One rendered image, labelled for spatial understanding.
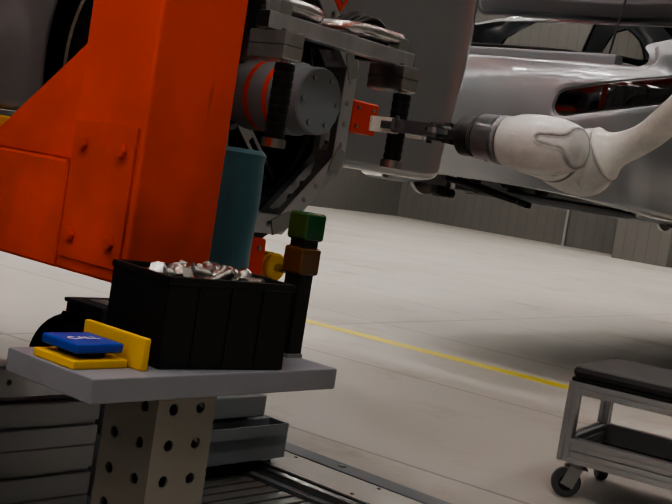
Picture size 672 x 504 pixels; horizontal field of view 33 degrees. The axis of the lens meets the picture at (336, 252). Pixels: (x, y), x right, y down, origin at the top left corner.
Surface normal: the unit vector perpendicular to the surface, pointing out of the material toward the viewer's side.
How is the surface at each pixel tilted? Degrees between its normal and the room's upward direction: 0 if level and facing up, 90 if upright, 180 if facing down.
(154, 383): 90
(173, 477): 90
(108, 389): 90
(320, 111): 90
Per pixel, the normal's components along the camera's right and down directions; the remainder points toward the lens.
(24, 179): -0.64, -0.05
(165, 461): 0.75, 0.16
